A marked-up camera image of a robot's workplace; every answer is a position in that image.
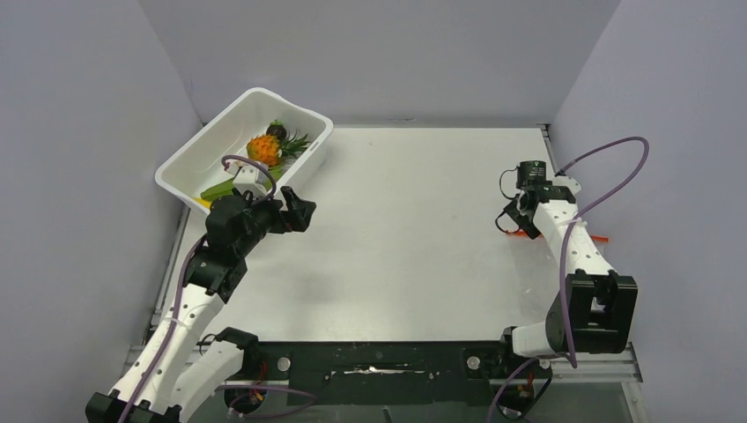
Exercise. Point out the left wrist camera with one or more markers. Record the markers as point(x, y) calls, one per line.
point(249, 178)

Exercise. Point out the white plastic bin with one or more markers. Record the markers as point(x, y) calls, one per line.
point(198, 164)

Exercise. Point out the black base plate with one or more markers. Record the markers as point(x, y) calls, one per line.
point(399, 373)

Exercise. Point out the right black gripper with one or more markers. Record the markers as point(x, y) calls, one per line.
point(523, 224)

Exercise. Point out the clear zip top bag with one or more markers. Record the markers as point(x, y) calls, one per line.
point(595, 238)

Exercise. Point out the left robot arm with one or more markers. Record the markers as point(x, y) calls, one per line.
point(161, 385)

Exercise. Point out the dark mangosteen toy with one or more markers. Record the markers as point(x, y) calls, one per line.
point(277, 130)

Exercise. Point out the yellow toy banana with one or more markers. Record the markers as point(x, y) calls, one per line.
point(205, 204)

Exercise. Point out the toy pineapple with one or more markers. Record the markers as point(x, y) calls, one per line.
point(272, 151)

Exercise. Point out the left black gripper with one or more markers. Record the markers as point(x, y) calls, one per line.
point(291, 220)

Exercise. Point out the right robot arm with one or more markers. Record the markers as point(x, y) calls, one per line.
point(593, 310)

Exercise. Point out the green toy vegetable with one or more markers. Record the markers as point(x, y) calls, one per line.
point(225, 188)

